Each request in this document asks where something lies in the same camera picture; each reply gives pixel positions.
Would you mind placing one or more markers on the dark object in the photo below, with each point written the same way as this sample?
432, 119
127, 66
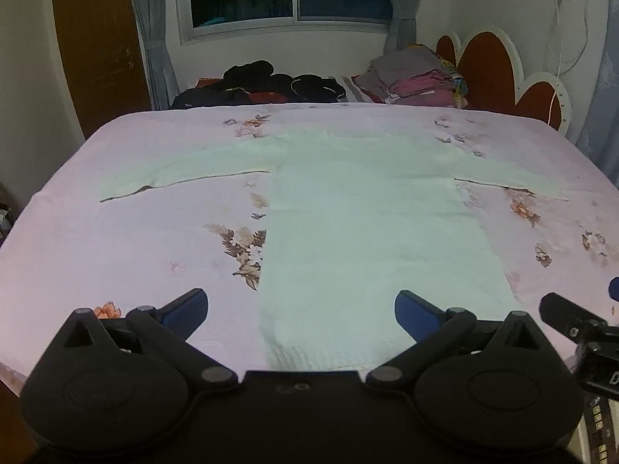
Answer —
6, 217

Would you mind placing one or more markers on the pale blue patterned cloth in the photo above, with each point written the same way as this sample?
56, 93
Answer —
604, 106

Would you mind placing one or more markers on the red and white headboard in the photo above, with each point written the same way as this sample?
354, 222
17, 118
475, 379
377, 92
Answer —
488, 72

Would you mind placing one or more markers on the black garment with white trim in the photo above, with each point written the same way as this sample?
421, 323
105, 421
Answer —
314, 87

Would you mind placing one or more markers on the striped pillow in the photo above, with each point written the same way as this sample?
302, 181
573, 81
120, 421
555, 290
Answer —
355, 93

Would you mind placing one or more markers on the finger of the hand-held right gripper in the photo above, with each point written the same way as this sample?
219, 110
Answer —
614, 288
566, 314

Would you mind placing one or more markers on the grey curtain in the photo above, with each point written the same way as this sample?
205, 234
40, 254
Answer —
154, 58
401, 9

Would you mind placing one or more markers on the colourful patterned cloth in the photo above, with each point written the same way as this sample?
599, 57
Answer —
459, 87

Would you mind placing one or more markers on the stack of folded clothes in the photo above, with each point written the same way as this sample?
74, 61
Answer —
406, 65

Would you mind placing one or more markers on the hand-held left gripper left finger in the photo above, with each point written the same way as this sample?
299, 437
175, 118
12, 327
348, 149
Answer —
186, 312

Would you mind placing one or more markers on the pink folded clothes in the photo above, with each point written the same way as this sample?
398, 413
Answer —
420, 89

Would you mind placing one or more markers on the white long-sleeve shirt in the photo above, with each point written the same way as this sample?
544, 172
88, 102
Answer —
362, 251

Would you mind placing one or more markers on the black and red clothes pile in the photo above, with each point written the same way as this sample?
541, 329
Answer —
251, 77

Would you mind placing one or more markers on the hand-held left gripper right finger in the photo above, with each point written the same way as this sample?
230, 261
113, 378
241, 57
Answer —
413, 314

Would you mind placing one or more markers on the pink floral bedsheet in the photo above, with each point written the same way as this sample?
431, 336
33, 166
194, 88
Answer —
145, 232

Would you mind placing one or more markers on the brown wooden door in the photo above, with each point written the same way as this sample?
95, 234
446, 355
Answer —
96, 48

